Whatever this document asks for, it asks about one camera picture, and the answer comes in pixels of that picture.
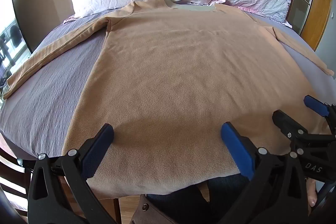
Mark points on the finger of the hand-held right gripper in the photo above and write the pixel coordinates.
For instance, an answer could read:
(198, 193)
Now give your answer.
(284, 119)
(316, 106)

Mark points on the dark wooden chair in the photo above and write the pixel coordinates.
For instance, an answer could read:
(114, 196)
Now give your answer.
(11, 182)

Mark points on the person's right hand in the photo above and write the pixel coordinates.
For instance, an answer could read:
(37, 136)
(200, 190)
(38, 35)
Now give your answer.
(311, 195)

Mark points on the beige long-sleeve shirt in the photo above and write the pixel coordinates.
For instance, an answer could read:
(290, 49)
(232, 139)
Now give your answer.
(168, 87)

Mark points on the person's dark trousers legs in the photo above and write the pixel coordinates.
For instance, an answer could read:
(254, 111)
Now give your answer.
(183, 203)

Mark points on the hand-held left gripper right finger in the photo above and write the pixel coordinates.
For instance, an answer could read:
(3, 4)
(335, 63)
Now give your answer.
(237, 153)

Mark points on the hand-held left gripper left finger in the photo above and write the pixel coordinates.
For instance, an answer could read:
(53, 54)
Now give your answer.
(96, 154)

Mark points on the dark framed mirror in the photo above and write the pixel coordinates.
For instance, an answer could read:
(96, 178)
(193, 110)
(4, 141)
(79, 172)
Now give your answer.
(11, 37)

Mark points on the brown suede bag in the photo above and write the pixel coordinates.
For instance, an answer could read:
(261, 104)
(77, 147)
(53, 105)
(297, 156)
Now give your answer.
(149, 211)

